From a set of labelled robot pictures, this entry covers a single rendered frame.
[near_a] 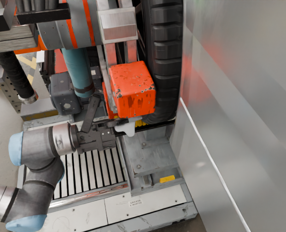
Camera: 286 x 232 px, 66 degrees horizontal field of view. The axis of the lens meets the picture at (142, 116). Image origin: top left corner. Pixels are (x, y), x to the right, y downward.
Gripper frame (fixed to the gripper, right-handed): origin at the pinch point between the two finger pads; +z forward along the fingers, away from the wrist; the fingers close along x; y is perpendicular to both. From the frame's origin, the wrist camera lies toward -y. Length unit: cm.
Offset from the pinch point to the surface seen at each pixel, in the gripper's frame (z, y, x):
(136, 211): -5, 47, -32
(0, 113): -80, -12, -102
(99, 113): -13, 0, -78
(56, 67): -34, -34, -86
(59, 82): -29, -21, -53
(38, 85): -55, -28, -118
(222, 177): 2.5, 5.7, 41.9
